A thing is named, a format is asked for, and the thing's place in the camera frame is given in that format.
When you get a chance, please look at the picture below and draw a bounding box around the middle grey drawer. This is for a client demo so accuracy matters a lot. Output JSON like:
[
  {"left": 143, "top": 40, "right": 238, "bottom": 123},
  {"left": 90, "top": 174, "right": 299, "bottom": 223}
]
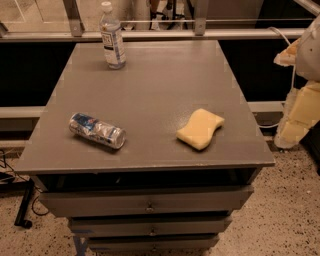
[{"left": 69, "top": 215, "right": 231, "bottom": 237}]

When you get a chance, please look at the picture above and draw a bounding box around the yellow sponge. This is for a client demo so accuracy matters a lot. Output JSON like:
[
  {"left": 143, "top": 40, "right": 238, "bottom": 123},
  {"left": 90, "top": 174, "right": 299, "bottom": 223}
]
[{"left": 176, "top": 109, "right": 225, "bottom": 150}]

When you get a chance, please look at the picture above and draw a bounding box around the black stand leg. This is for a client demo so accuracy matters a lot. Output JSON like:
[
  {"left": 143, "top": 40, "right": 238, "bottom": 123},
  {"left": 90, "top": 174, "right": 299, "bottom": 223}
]
[{"left": 14, "top": 180, "right": 34, "bottom": 229}]

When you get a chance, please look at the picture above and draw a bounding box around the grey drawer cabinet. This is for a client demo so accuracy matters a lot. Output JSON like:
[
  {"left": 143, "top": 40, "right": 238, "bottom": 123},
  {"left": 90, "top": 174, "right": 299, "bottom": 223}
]
[{"left": 14, "top": 40, "right": 276, "bottom": 256}]

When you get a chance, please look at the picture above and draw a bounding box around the grey drawer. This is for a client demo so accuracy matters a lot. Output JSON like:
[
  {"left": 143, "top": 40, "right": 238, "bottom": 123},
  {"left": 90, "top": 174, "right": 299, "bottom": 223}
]
[
  {"left": 39, "top": 185, "right": 253, "bottom": 217},
  {"left": 88, "top": 234, "right": 218, "bottom": 252},
  {"left": 69, "top": 215, "right": 231, "bottom": 237}
]

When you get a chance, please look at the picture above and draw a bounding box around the white cable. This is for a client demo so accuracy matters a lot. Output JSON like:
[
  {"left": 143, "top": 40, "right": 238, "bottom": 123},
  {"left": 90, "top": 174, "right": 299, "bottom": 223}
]
[{"left": 258, "top": 26, "right": 298, "bottom": 130}]

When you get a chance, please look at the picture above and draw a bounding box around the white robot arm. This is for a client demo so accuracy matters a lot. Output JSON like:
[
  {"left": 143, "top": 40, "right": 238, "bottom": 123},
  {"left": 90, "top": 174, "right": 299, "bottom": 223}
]
[{"left": 274, "top": 17, "right": 320, "bottom": 149}]

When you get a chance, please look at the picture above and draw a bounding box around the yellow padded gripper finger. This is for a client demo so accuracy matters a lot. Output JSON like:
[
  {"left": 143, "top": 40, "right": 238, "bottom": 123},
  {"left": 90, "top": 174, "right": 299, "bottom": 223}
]
[
  {"left": 274, "top": 81, "right": 320, "bottom": 149},
  {"left": 273, "top": 39, "right": 300, "bottom": 67}
]

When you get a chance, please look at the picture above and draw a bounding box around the clear plastic water bottle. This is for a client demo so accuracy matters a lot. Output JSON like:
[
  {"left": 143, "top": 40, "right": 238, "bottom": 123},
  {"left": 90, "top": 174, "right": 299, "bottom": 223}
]
[{"left": 99, "top": 1, "right": 126, "bottom": 69}]

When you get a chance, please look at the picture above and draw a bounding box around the metal railing frame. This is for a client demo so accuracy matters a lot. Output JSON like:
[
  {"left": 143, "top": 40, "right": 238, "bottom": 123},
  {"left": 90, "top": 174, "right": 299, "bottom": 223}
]
[{"left": 0, "top": 0, "right": 320, "bottom": 42}]

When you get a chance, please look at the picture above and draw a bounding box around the top grey drawer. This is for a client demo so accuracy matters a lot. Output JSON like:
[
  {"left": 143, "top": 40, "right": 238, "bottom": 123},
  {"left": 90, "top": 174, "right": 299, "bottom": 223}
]
[{"left": 39, "top": 185, "right": 253, "bottom": 217}]

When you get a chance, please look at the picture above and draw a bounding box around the bottom grey drawer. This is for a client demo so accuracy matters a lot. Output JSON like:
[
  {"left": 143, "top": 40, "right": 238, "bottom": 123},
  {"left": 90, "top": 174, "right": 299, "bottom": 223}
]
[{"left": 88, "top": 234, "right": 218, "bottom": 252}]

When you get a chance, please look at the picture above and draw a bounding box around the crushed blue silver can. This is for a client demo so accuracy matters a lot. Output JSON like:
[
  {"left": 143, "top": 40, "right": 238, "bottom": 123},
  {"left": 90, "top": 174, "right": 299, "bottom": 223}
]
[{"left": 69, "top": 113, "right": 126, "bottom": 149}]

